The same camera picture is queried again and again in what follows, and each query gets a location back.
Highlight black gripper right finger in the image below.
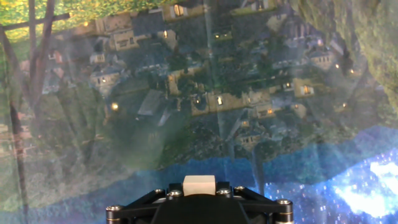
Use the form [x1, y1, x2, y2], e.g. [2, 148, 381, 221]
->
[215, 182, 294, 224]

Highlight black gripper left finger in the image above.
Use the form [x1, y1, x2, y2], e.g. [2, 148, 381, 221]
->
[105, 182, 184, 224]

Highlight galaxy and landscape printed cloth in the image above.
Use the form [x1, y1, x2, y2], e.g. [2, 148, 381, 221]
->
[0, 0, 398, 224]

